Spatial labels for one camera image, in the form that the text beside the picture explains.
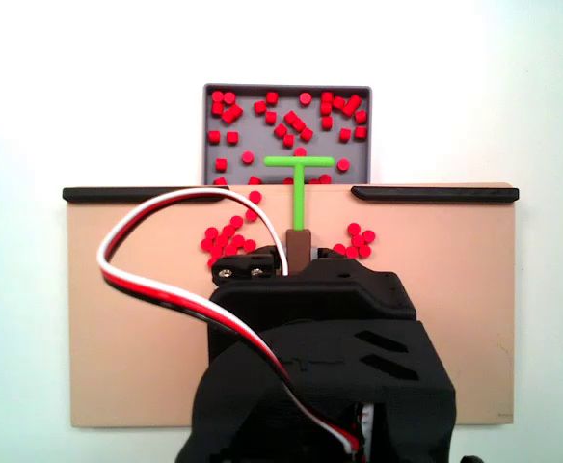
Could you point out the tan flat board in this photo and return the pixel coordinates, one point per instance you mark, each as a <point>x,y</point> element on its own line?
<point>132,357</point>

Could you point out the black edge rail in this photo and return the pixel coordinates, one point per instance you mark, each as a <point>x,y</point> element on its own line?
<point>98,194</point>
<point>431,195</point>

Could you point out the green T-shaped pusher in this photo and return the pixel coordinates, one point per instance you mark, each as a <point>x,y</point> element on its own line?
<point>298,193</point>

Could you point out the grey rectangular container tray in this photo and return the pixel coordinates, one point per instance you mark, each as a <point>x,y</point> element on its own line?
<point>257,140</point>

